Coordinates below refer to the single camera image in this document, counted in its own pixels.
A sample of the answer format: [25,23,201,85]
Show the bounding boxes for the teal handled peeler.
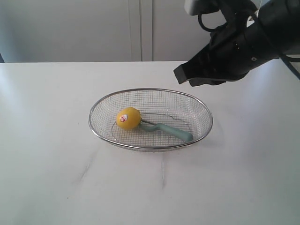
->
[139,120,194,142]

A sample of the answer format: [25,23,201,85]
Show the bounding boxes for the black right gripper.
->
[173,14,279,87]

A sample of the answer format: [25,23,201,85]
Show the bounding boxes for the white cabinet doors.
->
[0,0,209,62]

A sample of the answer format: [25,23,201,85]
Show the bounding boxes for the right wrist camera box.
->
[184,0,219,16]

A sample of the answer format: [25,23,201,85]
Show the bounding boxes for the yellow lemon with sticker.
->
[116,107,141,130]

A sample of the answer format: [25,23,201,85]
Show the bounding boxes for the oval metal wire mesh basket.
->
[88,88,213,152]

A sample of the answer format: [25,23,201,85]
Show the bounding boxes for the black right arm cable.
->
[198,9,300,82]

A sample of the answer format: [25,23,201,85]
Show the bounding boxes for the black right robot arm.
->
[174,0,300,87]

